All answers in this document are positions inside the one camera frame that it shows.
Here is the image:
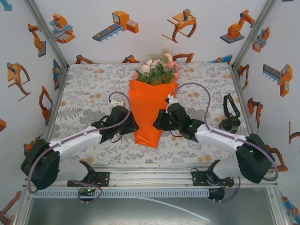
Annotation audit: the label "orange wrapping paper sheet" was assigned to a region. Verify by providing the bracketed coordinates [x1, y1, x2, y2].
[128, 79, 178, 149]

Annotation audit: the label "artificial flower bunch green stems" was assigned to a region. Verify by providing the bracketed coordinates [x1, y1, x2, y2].
[133, 48, 180, 86]

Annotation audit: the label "black ribbon gold lettering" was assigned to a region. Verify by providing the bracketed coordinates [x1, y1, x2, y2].
[219, 93, 241, 137]

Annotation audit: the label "leaf print tablecloth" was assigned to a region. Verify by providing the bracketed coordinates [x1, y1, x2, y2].
[45, 62, 258, 165]

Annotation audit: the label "small black controller box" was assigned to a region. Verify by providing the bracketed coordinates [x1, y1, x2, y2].
[207, 187, 225, 203]
[78, 187, 97, 204]

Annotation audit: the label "white plastic tube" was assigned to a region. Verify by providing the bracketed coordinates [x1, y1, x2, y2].
[131, 196, 211, 222]

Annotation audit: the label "aluminium table edge rail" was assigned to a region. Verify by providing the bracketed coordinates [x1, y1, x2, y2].
[22, 164, 278, 189]

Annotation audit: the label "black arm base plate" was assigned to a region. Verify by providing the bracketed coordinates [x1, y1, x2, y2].
[67, 172, 111, 188]
[192, 171, 234, 188]

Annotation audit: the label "aluminium side rail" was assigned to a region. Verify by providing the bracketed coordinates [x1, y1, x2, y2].
[231, 64, 265, 169]
[44, 64, 70, 141]

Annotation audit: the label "slotted grey cable duct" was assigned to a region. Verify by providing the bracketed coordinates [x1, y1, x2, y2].
[32, 189, 210, 198]

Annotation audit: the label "aluminium frame post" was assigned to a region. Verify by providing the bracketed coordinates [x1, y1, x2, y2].
[231, 0, 278, 68]
[23, 0, 70, 68]

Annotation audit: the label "aluminium frame leg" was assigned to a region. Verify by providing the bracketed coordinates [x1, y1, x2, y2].
[13, 188, 33, 225]
[266, 187, 290, 225]

